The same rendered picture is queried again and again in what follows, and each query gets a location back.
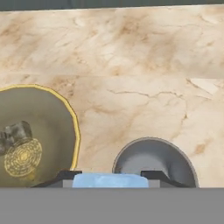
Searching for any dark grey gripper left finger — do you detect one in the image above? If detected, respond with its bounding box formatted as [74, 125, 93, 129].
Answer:
[32, 170, 83, 189]

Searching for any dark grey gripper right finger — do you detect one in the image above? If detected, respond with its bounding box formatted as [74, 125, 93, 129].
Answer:
[140, 170, 191, 189]

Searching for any olive bowl with yellow rim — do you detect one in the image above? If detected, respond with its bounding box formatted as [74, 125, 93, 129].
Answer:
[0, 83, 81, 188]

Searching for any grey ice cube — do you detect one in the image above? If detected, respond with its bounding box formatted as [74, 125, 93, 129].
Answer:
[0, 120, 33, 156]

